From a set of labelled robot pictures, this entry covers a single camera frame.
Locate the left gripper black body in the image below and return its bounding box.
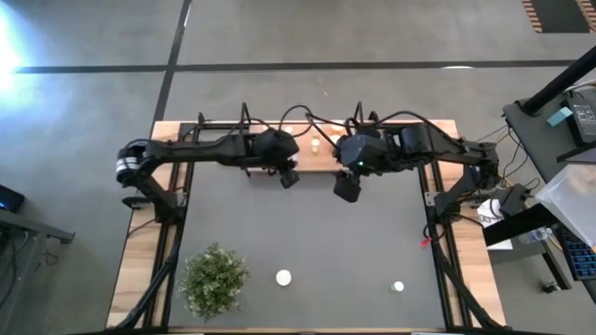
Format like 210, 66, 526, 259
253, 128, 300, 169

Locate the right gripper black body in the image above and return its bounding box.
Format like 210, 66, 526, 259
334, 132, 401, 177

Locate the white printed paper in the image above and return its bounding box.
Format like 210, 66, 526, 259
477, 199, 513, 252

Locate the green potted plant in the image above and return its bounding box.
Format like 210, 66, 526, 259
179, 242, 251, 323

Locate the grey table mat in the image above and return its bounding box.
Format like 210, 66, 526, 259
168, 127, 446, 329

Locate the black power box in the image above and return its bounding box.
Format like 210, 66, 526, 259
500, 183, 532, 215

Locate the black stand beam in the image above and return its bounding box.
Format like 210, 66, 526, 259
482, 204, 574, 294

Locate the dark grey side table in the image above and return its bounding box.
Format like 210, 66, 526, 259
502, 87, 596, 182

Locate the clear water bottle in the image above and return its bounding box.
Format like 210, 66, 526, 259
519, 227, 550, 246

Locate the light blue box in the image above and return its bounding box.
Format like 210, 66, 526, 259
547, 105, 574, 127

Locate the black pole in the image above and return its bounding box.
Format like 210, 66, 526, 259
520, 46, 596, 116

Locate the clear plastic bin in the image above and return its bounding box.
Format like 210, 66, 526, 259
534, 162, 596, 250

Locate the black power adapter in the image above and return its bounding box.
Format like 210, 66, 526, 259
565, 90, 596, 145

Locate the blue crate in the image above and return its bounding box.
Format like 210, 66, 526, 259
556, 225, 596, 282

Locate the grey metal table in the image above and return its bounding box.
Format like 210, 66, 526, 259
0, 208, 75, 335

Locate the dark device with blue light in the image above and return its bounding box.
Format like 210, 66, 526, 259
0, 184, 27, 214

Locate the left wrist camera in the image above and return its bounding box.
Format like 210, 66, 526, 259
278, 167, 302, 190

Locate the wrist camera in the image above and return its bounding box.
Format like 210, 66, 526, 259
278, 167, 302, 190
332, 170, 363, 204

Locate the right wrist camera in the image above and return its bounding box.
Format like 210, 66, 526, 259
332, 170, 363, 204

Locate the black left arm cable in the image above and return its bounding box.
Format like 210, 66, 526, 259
223, 104, 314, 141

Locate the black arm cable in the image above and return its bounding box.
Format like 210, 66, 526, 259
305, 110, 451, 150
223, 104, 314, 141

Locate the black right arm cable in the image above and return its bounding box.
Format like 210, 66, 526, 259
305, 110, 451, 150

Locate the black metal table frame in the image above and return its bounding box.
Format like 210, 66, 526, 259
111, 111, 507, 335

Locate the bundle of floor cables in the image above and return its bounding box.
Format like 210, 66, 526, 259
479, 123, 530, 187

